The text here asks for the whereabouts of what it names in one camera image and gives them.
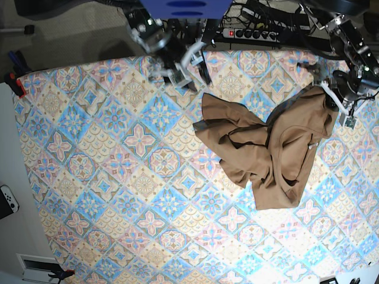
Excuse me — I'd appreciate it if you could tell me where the red black table clamp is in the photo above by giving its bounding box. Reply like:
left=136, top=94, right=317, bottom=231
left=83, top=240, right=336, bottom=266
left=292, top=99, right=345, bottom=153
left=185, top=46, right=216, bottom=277
left=4, top=73, right=26, bottom=98

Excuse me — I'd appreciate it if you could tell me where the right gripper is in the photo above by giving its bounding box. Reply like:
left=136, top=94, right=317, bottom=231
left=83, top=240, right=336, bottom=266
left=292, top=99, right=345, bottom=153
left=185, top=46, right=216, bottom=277
left=150, top=41, right=212, bottom=92

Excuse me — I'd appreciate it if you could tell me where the white wall vent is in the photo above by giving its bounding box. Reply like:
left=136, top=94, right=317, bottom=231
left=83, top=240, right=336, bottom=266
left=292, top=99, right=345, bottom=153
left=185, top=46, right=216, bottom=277
left=16, top=254, right=60, bottom=283

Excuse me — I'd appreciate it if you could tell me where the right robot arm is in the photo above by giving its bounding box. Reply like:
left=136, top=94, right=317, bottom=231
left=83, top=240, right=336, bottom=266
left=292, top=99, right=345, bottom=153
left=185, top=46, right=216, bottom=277
left=123, top=1, right=218, bottom=91

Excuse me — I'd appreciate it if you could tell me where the brown t-shirt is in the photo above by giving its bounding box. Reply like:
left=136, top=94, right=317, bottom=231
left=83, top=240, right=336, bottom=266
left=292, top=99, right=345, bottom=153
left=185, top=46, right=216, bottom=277
left=193, top=87, right=338, bottom=210

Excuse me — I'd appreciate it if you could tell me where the patterned tile tablecloth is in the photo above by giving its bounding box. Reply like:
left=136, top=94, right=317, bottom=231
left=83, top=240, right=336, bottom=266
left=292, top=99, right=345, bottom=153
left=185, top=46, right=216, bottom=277
left=13, top=51, right=378, bottom=283

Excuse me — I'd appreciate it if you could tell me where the orange black bottom clamp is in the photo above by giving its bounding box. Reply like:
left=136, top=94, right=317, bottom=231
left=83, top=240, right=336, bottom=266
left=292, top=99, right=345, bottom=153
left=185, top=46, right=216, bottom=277
left=48, top=270, right=75, bottom=282

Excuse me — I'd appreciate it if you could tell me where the blue handled clamp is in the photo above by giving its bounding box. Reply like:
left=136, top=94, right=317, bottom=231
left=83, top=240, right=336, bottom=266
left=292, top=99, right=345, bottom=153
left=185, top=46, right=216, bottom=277
left=8, top=50, right=32, bottom=76

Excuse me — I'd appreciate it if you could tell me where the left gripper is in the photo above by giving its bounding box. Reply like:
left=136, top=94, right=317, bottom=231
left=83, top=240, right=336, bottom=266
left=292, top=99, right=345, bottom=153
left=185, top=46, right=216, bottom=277
left=321, top=70, right=364, bottom=117

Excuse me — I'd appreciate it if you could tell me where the white game controller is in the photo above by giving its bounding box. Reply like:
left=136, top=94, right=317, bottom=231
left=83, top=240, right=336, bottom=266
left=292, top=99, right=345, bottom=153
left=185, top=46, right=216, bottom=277
left=1, top=185, right=20, bottom=212

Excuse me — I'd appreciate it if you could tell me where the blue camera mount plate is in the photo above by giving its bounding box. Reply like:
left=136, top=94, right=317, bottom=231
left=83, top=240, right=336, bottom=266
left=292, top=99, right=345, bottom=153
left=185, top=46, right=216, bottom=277
left=140, top=0, right=232, bottom=19

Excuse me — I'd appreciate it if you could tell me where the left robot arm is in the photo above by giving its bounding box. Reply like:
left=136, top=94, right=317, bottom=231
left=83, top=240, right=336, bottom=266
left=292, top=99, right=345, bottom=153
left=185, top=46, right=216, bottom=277
left=294, top=1, right=378, bottom=128

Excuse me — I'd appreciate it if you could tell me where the white power strip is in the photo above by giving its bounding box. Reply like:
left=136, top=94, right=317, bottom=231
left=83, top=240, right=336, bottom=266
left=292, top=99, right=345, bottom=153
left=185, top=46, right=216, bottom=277
left=221, top=28, right=279, bottom=43

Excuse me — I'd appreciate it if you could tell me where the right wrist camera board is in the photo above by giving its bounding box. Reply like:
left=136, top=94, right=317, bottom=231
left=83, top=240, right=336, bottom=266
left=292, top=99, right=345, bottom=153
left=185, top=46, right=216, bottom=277
left=169, top=70, right=191, bottom=88

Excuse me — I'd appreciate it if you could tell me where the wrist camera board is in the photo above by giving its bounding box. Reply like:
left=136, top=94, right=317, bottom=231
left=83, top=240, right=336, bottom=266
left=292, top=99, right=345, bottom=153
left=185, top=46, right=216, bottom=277
left=339, top=114, right=356, bottom=130
left=169, top=70, right=191, bottom=88

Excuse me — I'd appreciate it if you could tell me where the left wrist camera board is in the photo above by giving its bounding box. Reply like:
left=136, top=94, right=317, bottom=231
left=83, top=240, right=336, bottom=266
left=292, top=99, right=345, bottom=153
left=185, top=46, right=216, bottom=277
left=339, top=114, right=356, bottom=130

